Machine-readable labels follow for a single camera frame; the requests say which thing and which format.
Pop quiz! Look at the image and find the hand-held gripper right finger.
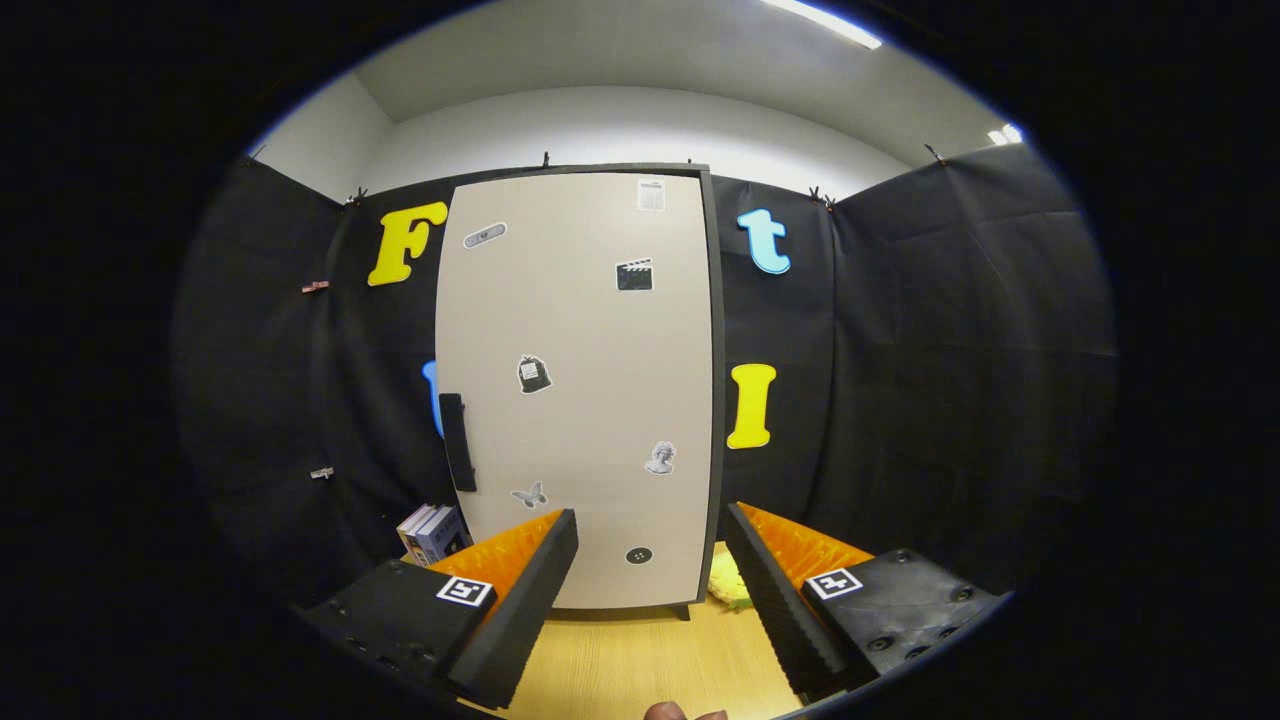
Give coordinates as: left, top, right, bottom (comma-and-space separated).
724, 502, 1011, 703

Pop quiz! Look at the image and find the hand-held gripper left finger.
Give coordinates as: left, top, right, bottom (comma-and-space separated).
300, 508, 579, 709

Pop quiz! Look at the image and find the black door handle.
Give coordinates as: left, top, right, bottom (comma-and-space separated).
438, 392, 479, 494

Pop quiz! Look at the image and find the grey shoe cabinet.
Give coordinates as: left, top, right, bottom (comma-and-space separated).
432, 163, 728, 621

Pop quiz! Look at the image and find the yellow plush toy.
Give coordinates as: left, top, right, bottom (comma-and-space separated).
708, 550, 753, 611

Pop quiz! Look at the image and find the blue paperback book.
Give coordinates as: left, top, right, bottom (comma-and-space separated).
415, 506, 471, 566

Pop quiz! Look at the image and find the beige paperback book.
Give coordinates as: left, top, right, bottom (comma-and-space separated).
397, 503, 438, 561

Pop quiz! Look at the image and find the black backdrop cloth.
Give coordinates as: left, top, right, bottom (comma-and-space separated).
175, 140, 1116, 611

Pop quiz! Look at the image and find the long ceiling light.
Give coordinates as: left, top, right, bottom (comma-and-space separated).
760, 0, 886, 51

